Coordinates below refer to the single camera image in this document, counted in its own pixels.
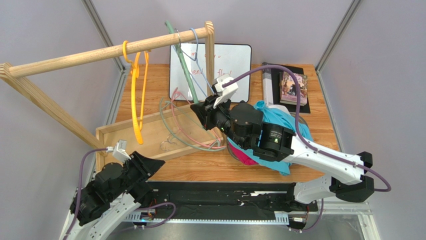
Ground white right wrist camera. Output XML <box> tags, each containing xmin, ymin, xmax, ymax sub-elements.
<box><xmin>213</xmin><ymin>73</ymin><xmax>239</xmax><ymax>109</ymax></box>

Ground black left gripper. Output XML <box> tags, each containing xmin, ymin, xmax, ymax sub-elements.
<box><xmin>109</xmin><ymin>149</ymin><xmax>166</xmax><ymax>200</ymax></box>

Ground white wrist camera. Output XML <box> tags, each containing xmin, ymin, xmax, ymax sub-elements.
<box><xmin>106</xmin><ymin>139</ymin><xmax>131</xmax><ymax>163</ymax></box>
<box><xmin>213</xmin><ymin>73</ymin><xmax>239</xmax><ymax>109</ymax></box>

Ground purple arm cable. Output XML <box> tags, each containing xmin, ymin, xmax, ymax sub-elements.
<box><xmin>222</xmin><ymin>64</ymin><xmax>392</xmax><ymax>193</ymax></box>
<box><xmin>63</xmin><ymin>147</ymin><xmax>109</xmax><ymax>240</ymax></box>

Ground pink hanger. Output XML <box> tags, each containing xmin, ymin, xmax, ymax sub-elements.
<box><xmin>169</xmin><ymin>87</ymin><xmax>225</xmax><ymax>152</ymax></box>

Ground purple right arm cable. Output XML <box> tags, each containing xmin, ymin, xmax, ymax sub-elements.
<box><xmin>222</xmin><ymin>64</ymin><xmax>392</xmax><ymax>193</ymax></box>

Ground wooden clothes rack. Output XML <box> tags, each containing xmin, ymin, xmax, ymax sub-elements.
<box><xmin>0</xmin><ymin>20</ymin><xmax>225</xmax><ymax>172</ymax></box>

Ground light blue t shirt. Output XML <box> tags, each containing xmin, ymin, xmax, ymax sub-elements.
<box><xmin>251</xmin><ymin>100</ymin><xmax>296</xmax><ymax>176</ymax></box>

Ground black binder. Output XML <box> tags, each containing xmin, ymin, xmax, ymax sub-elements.
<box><xmin>262</xmin><ymin>65</ymin><xmax>311</xmax><ymax>114</ymax></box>

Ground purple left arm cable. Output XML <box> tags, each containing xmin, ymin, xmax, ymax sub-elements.
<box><xmin>63</xmin><ymin>147</ymin><xmax>109</xmax><ymax>240</ymax></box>

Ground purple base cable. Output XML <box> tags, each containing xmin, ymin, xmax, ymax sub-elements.
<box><xmin>106</xmin><ymin>201</ymin><xmax>177</xmax><ymax>234</ymax></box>

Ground clear blue plastic tub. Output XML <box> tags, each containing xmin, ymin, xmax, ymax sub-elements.
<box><xmin>226</xmin><ymin>108</ymin><xmax>314</xmax><ymax>176</ymax></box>

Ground light blue wire hanger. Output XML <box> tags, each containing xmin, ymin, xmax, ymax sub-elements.
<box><xmin>181</xmin><ymin>27</ymin><xmax>214</xmax><ymax>101</ymax></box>

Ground white board with red writing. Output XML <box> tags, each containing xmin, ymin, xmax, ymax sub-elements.
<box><xmin>169</xmin><ymin>43</ymin><xmax>252</xmax><ymax>103</ymax></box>

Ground pale green hanger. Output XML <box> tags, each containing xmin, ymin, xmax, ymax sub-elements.
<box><xmin>159</xmin><ymin>96</ymin><xmax>228</xmax><ymax>153</ymax></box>

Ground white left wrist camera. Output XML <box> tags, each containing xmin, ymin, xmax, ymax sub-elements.
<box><xmin>106</xmin><ymin>139</ymin><xmax>131</xmax><ymax>163</ymax></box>

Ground yellow plastic hanger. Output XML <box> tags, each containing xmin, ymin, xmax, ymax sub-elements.
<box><xmin>122</xmin><ymin>40</ymin><xmax>151</xmax><ymax>146</ymax></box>

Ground magenta t shirt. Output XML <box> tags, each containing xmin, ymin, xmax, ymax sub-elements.
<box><xmin>226</xmin><ymin>139</ymin><xmax>258</xmax><ymax>166</ymax></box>

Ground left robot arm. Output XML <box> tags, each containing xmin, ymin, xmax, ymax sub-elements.
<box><xmin>60</xmin><ymin>151</ymin><xmax>166</xmax><ymax>240</ymax></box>

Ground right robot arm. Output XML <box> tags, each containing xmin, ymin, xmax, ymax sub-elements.
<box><xmin>190</xmin><ymin>95</ymin><xmax>375</xmax><ymax>204</ymax></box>

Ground white t shirt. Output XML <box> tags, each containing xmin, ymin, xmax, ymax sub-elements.
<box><xmin>268</xmin><ymin>104</ymin><xmax>290</xmax><ymax>114</ymax></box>

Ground sage green hanger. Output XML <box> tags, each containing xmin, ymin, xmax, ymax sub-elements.
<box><xmin>164</xmin><ymin>20</ymin><xmax>199</xmax><ymax>104</ymax></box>

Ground illustrated paperback book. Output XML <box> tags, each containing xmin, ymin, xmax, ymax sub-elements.
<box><xmin>280</xmin><ymin>72</ymin><xmax>308</xmax><ymax>106</ymax></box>

